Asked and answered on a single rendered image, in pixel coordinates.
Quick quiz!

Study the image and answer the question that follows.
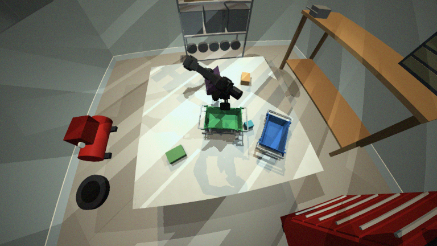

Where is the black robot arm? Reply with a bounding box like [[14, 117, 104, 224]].
[[183, 55, 243, 101]]

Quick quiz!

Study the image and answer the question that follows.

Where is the brown block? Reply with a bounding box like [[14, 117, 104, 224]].
[[241, 72, 250, 86]]

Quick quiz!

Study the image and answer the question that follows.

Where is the green plastic tray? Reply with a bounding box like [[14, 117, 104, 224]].
[[198, 105, 248, 132]]

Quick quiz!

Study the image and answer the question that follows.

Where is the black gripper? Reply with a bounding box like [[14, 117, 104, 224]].
[[220, 92, 230, 110]]

